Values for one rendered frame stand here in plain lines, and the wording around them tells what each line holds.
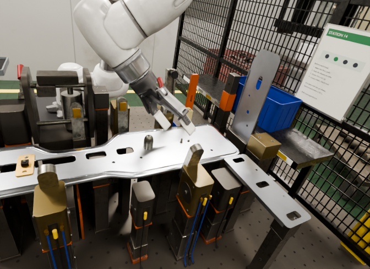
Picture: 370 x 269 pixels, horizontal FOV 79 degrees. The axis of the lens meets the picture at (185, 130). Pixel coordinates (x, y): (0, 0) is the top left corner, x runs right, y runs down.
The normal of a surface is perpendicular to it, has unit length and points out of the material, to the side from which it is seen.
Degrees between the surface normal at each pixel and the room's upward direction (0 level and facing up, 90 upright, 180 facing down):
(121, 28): 83
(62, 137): 0
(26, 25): 90
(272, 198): 0
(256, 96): 90
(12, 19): 90
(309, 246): 0
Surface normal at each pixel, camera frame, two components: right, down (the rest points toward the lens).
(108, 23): 0.26, 0.26
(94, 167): 0.17, -0.85
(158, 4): 0.22, 0.47
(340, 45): -0.88, 0.11
